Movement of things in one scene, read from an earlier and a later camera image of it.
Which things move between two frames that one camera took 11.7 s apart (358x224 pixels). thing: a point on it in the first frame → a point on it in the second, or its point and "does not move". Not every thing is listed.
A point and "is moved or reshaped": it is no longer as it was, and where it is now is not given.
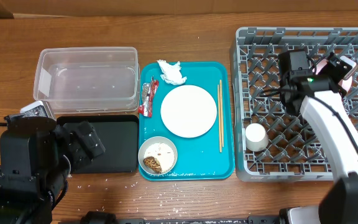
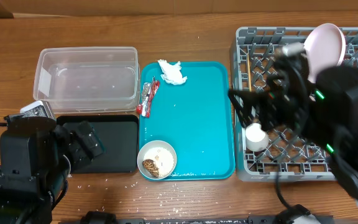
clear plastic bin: x=87 y=79 does not move
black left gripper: x=82 y=154 does not move
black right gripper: x=334 y=63 → x=265 y=112
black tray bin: x=119 y=134 does not move
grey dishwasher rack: x=271 y=144 does not move
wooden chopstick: x=219 y=119 → x=249 y=73
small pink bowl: x=347 y=82 is moved or reshaped
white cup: x=256 y=137 does not move
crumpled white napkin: x=171 y=73 does not move
